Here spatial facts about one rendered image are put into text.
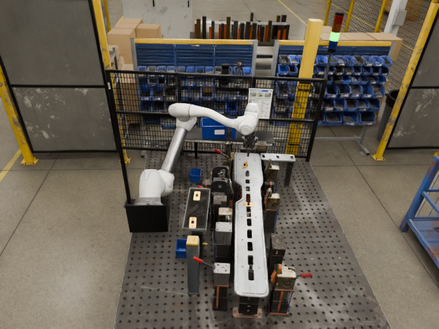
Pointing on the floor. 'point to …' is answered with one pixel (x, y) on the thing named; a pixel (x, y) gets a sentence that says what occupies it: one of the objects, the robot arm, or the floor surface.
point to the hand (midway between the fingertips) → (248, 152)
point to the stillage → (430, 242)
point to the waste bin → (387, 112)
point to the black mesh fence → (199, 106)
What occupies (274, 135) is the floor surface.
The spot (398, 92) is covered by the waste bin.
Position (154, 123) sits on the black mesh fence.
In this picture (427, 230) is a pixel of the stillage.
